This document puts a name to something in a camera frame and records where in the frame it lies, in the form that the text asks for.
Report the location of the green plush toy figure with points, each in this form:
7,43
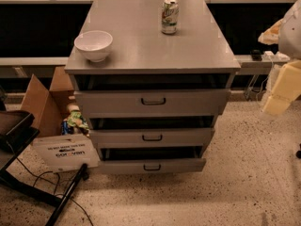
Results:
75,123

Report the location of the white printed cardboard flap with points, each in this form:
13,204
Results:
66,153

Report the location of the grey drawer cabinet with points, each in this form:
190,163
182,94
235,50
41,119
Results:
197,56

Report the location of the brown cardboard box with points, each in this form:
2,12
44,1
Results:
49,106

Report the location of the small black device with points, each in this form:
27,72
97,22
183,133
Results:
256,55

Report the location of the white power strip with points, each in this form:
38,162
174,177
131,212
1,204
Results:
275,57

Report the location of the green white soda can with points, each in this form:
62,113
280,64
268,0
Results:
170,12

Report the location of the grey middle drawer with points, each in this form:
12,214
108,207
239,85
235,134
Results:
150,138

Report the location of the white ceramic bowl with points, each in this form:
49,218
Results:
94,45

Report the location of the grey drawer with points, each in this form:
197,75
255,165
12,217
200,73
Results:
152,166
150,138
152,103

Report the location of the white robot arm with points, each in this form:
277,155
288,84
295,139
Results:
286,33

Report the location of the grey bottom drawer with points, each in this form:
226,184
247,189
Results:
152,166

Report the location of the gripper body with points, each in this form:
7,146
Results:
291,37

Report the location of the grey top drawer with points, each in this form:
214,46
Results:
152,103

